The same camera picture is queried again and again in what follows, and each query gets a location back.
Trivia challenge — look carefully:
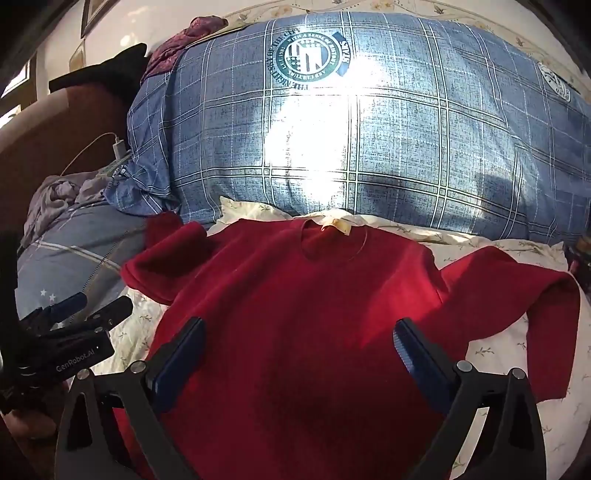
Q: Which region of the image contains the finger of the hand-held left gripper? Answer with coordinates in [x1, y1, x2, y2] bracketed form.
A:
[55, 295, 134, 340]
[21, 292, 88, 330]

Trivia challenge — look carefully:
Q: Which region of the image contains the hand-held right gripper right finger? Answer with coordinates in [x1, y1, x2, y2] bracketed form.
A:
[392, 318, 548, 480]

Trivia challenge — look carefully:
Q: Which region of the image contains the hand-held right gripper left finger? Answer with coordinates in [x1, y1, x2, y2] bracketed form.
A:
[54, 316, 206, 480]

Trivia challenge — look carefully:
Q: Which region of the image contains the red sweater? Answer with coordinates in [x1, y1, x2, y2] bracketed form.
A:
[121, 211, 581, 480]

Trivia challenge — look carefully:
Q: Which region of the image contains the grey-blue star-print pillow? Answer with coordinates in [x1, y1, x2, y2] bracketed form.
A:
[14, 203, 153, 324]

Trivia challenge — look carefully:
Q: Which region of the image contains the cream leaf-print blanket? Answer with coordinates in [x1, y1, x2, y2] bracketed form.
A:
[92, 196, 591, 480]

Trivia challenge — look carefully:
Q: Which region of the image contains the lavender grey cloth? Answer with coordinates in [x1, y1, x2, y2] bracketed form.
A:
[21, 168, 121, 250]

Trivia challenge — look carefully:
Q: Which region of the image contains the brown headboard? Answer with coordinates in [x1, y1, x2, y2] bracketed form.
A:
[0, 83, 139, 232]

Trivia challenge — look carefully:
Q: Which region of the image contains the dark red object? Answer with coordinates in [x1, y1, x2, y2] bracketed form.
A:
[566, 237, 591, 296]

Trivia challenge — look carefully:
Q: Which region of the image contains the blue plaid pillow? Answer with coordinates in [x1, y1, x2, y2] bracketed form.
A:
[106, 11, 591, 245]

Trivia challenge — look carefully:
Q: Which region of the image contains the black cloth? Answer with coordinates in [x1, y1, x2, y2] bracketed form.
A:
[48, 42, 148, 93]

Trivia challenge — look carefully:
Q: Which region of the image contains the maroon patterned cloth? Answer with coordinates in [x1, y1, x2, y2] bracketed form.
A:
[145, 15, 229, 75]

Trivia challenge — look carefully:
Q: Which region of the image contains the white charger cable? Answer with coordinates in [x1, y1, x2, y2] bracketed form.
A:
[60, 133, 116, 176]

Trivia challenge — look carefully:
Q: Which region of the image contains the framed wall picture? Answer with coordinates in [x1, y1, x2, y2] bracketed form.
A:
[81, 0, 116, 38]

